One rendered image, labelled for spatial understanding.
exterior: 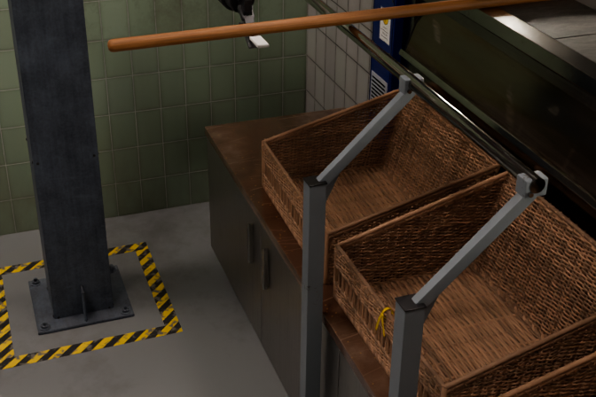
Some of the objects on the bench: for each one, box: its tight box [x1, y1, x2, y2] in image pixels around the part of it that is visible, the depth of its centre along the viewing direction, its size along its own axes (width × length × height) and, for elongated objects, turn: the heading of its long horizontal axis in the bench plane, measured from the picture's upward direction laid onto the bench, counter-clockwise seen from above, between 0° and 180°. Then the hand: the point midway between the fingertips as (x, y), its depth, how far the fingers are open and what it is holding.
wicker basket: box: [333, 171, 596, 397], centre depth 209 cm, size 49×56×28 cm
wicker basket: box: [262, 89, 501, 284], centre depth 258 cm, size 49×56×28 cm
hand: (262, 19), depth 230 cm, fingers open, 13 cm apart
